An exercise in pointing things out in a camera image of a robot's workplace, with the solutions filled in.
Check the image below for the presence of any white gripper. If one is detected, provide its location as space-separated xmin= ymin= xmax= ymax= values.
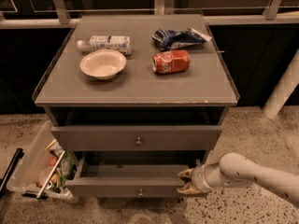
xmin=177 ymin=163 xmax=224 ymax=195

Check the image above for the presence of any grey drawer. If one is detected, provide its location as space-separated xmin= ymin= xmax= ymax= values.
xmin=66 ymin=151 xmax=205 ymax=198
xmin=51 ymin=125 xmax=222 ymax=151

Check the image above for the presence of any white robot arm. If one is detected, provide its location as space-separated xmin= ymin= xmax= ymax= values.
xmin=177 ymin=153 xmax=299 ymax=207

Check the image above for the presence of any grey drawer cabinet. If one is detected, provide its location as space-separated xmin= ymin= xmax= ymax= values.
xmin=32 ymin=13 xmax=240 ymax=185

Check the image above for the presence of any grey top drawer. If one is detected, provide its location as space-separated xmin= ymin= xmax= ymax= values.
xmin=51 ymin=125 xmax=222 ymax=151

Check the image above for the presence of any red soda can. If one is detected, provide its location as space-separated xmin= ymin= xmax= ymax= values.
xmin=152 ymin=50 xmax=190 ymax=74

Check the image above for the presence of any metal rod in bin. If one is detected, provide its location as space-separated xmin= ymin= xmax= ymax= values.
xmin=36 ymin=151 xmax=65 ymax=199

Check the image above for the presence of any blue chip bag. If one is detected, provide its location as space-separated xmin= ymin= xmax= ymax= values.
xmin=151 ymin=28 xmax=211 ymax=51

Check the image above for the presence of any white column base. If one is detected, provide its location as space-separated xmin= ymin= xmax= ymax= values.
xmin=262 ymin=50 xmax=299 ymax=119

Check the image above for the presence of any white bowl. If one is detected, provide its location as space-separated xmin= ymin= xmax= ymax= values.
xmin=79 ymin=49 xmax=127 ymax=80

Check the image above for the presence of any clear plastic bin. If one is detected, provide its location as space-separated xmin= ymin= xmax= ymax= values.
xmin=7 ymin=121 xmax=78 ymax=203

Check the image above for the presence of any white plastic bottle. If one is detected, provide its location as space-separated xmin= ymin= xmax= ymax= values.
xmin=77 ymin=35 xmax=132 ymax=55

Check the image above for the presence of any black bar on floor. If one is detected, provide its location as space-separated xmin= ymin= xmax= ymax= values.
xmin=0 ymin=147 xmax=24 ymax=197

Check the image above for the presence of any metal window railing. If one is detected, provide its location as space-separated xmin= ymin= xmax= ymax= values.
xmin=0 ymin=0 xmax=299 ymax=29

